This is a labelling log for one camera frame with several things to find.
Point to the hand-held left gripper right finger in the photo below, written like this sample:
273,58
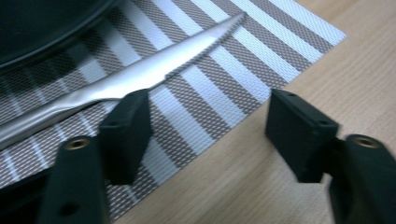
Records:
302,137

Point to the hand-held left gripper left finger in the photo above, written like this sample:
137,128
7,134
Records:
124,137

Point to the silver table knife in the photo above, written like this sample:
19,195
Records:
137,74

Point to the striped woven placemat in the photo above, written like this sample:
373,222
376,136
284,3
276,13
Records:
218,71

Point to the black plate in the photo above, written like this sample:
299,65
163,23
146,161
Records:
40,25

